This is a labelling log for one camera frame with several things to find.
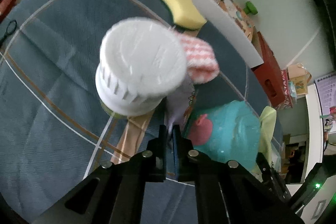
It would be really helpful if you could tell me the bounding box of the orange toy box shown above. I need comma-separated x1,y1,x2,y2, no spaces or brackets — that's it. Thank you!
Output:
214,0,255,41

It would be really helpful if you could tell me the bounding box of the green dumbbell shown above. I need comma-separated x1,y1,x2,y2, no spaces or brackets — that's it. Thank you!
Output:
243,1,258,15

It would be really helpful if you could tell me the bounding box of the white shelf counter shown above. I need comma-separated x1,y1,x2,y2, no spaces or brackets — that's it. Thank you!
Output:
284,83,328,185

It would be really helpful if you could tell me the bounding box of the lime green cloth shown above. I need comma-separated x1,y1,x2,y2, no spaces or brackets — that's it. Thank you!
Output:
258,106,277,166

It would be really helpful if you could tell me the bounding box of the red cardboard box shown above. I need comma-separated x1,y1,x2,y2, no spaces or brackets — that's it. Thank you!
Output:
252,31,285,108

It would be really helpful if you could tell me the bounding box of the white foam board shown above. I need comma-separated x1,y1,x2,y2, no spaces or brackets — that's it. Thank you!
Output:
192,0,264,68

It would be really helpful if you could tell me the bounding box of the yellow sponge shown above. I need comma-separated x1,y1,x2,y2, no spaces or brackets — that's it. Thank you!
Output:
162,0,207,30

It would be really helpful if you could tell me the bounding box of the purple plastic packet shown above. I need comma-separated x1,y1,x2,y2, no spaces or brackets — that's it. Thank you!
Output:
165,76,195,135

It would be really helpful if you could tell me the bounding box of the teal wet wipes pack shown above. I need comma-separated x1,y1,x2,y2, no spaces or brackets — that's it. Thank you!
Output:
184,101,261,171

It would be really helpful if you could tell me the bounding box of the blue plaid tablecloth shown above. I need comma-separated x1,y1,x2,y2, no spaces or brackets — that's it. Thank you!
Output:
1,0,173,223

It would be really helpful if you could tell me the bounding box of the purple dotted sheet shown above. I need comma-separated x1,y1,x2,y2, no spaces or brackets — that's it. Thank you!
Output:
315,72,336,115

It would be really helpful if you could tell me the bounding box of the beige gift bag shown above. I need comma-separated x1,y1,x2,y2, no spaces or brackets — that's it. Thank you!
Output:
287,63,312,96

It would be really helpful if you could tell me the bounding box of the pink striped towel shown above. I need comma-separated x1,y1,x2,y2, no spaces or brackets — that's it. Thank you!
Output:
173,31,220,85

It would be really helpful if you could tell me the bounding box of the red stool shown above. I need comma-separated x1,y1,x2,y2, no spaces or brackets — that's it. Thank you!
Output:
0,0,17,22

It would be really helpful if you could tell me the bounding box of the white cap jar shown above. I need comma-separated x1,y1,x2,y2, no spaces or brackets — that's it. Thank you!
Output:
95,18,187,117

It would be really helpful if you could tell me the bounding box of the red patterned box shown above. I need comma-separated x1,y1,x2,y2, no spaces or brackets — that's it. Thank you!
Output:
275,69,297,110

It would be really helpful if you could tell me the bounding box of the black ring lanyard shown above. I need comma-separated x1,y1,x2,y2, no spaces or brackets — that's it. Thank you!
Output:
0,19,18,44

